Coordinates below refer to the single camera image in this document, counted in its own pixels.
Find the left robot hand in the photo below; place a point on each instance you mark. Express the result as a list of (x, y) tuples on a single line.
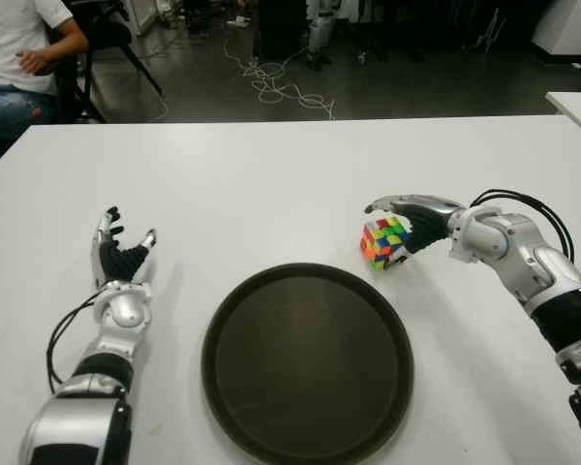
[(118, 264)]

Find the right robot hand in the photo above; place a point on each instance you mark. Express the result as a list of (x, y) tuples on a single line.
[(426, 223)]

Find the multicolour Rubik's cube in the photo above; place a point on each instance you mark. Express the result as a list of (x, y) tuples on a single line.
[(380, 244)]

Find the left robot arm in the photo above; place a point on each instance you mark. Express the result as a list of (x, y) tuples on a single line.
[(118, 315)]

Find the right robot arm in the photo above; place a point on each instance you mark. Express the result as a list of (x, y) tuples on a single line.
[(518, 242)]

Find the dark round plate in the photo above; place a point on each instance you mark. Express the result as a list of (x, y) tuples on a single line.
[(310, 368)]

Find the white side table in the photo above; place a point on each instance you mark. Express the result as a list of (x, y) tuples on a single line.
[(578, 107)]

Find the silver humanoid robot legs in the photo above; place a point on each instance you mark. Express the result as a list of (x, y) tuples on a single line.
[(319, 31)]

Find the black chair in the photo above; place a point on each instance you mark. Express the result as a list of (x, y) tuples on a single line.
[(106, 34)]

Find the black cabinet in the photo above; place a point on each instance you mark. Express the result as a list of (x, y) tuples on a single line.
[(281, 29)]

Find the seated person in white shirt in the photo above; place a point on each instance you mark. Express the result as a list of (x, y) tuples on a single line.
[(9, 43)]

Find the white pillar with black base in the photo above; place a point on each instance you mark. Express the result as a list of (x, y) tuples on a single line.
[(571, 24)]

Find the white board panel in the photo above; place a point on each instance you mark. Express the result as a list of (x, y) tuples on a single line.
[(143, 14)]

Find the white power strip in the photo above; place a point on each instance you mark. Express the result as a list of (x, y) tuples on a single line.
[(239, 21)]

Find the silver folding frame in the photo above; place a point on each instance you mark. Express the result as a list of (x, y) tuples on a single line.
[(489, 34)]

